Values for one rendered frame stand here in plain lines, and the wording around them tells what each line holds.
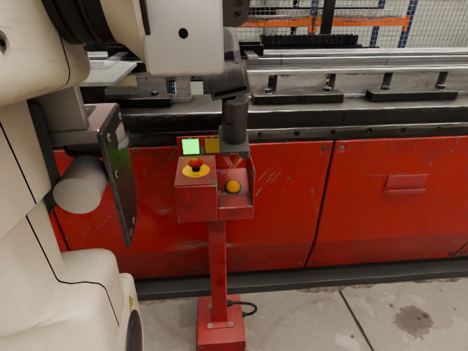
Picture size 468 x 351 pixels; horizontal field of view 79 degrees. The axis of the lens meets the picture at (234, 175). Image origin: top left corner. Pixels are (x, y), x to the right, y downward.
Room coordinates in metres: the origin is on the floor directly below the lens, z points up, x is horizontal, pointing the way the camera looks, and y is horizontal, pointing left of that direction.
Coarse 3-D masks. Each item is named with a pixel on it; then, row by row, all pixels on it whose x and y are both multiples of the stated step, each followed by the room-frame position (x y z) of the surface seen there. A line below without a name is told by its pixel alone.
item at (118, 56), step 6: (108, 48) 1.13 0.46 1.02; (114, 48) 1.14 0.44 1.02; (120, 48) 1.14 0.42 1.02; (126, 48) 1.14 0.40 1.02; (108, 54) 1.13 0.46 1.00; (114, 54) 1.08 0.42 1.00; (120, 54) 1.08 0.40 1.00; (126, 54) 1.10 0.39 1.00; (132, 54) 1.14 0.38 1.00; (108, 60) 0.99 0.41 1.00; (114, 60) 0.99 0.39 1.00
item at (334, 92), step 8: (256, 96) 0.92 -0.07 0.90; (264, 96) 0.92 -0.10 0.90; (272, 96) 0.92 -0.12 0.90; (280, 96) 0.92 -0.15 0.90; (288, 96) 0.92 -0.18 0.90; (296, 96) 0.93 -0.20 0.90; (304, 96) 0.93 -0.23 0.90; (312, 96) 0.93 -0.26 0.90; (320, 96) 0.93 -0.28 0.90; (328, 96) 0.94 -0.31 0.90; (336, 96) 0.94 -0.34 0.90
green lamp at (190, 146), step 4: (184, 140) 0.73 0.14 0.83; (188, 140) 0.73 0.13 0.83; (192, 140) 0.74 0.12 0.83; (196, 140) 0.74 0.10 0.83; (184, 144) 0.73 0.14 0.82; (188, 144) 0.73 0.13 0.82; (192, 144) 0.74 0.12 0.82; (196, 144) 0.74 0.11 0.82; (184, 148) 0.73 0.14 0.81; (188, 148) 0.73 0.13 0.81; (192, 148) 0.74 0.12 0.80; (196, 148) 0.74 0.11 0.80; (184, 152) 0.73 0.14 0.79; (188, 152) 0.73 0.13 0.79; (192, 152) 0.74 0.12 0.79; (196, 152) 0.74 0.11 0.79
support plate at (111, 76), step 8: (120, 64) 0.91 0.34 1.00; (128, 64) 0.91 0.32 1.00; (136, 64) 0.95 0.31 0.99; (96, 72) 0.79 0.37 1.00; (104, 72) 0.79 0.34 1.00; (112, 72) 0.79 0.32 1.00; (120, 72) 0.79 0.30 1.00; (128, 72) 0.83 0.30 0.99; (88, 80) 0.70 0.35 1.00; (96, 80) 0.70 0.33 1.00; (104, 80) 0.70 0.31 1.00; (112, 80) 0.70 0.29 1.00
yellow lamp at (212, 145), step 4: (208, 140) 0.74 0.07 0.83; (212, 140) 0.74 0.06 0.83; (216, 140) 0.74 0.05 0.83; (208, 144) 0.74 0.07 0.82; (212, 144) 0.74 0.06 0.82; (216, 144) 0.74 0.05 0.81; (208, 148) 0.74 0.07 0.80; (212, 148) 0.74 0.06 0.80; (216, 148) 0.74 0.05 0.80; (208, 152) 0.74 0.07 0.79; (212, 152) 0.74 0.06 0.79; (216, 152) 0.74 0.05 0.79
